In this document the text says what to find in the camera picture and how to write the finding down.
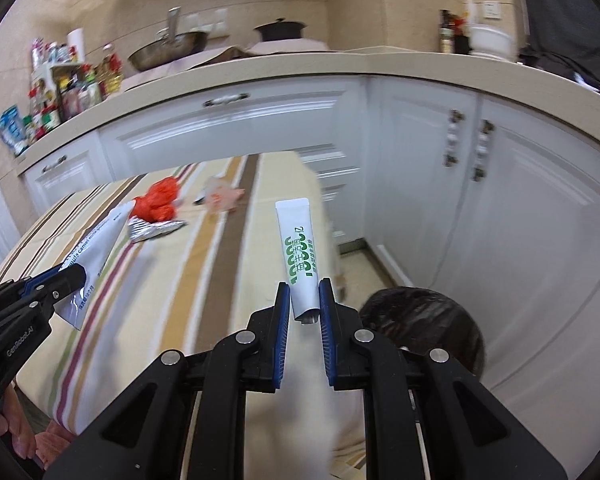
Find white stacked bowls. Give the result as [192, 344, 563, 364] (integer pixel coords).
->
[469, 24, 516, 62]

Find steel wok pan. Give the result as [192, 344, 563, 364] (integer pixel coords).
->
[128, 6, 208, 72]

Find large white blue tube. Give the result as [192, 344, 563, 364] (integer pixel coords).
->
[55, 200, 134, 330]

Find white spice rack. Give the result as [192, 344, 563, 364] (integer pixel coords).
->
[30, 62, 85, 133]

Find striped tablecloth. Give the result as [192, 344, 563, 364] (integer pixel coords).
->
[16, 152, 365, 479]

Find cabinet door handle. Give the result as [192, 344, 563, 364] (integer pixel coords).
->
[443, 110, 465, 167]
[472, 119, 495, 182]

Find person's left hand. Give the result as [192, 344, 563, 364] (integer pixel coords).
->
[0, 385, 76, 470]

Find blue white snack bag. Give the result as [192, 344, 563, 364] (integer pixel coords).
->
[0, 105, 28, 156]

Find cabinet door handle right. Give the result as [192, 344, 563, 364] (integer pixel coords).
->
[472, 119, 495, 182]

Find drawer handle left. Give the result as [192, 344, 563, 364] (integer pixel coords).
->
[42, 155, 68, 174]

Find dark oil bottle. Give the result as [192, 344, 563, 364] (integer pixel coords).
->
[439, 9, 454, 53]

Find drawer handle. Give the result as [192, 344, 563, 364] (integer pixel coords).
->
[42, 155, 68, 174]
[202, 92, 250, 107]

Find black trash bin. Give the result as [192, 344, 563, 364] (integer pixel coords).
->
[360, 286, 486, 378]

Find white paper towel roll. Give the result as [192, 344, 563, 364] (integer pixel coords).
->
[67, 28, 85, 63]

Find drawer handle centre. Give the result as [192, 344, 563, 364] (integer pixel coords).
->
[202, 92, 250, 107]

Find silver blister foil pack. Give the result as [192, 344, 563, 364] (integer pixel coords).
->
[128, 217, 187, 244]

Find white wall socket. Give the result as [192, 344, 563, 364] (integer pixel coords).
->
[482, 1, 502, 21]

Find cabinet door handle left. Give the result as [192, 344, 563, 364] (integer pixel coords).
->
[443, 110, 465, 167]

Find dark grey hanging cloth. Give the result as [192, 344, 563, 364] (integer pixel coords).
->
[518, 0, 600, 90]

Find black cooking pot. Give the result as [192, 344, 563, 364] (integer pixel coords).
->
[254, 18, 306, 42]

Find beige stove cover cloth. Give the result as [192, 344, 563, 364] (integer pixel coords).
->
[121, 38, 329, 92]

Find red plastic bag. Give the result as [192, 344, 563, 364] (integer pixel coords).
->
[130, 177, 180, 223]

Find white wall switch plates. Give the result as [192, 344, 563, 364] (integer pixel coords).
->
[181, 8, 230, 39]

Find yellow cooking oil bottle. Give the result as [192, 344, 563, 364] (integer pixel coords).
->
[100, 44, 123, 99]

